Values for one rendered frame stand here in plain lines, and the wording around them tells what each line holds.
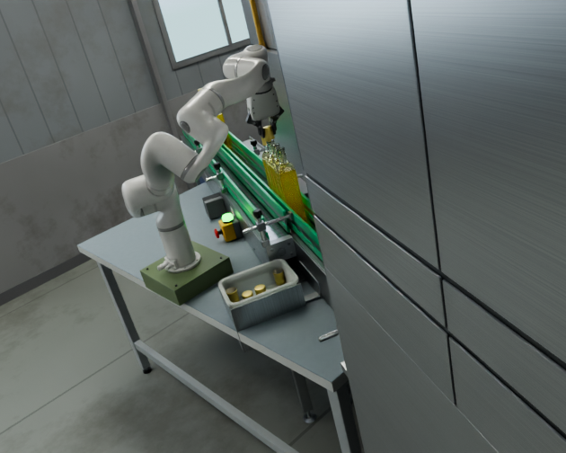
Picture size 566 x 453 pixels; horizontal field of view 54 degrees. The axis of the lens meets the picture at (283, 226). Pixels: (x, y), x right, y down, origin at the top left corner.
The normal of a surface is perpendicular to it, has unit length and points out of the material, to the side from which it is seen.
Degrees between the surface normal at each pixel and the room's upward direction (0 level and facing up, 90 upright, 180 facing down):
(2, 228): 90
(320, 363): 0
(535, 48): 90
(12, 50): 90
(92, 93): 90
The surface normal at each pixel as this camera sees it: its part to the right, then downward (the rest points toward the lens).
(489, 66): -0.92, 0.33
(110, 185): 0.66, 0.18
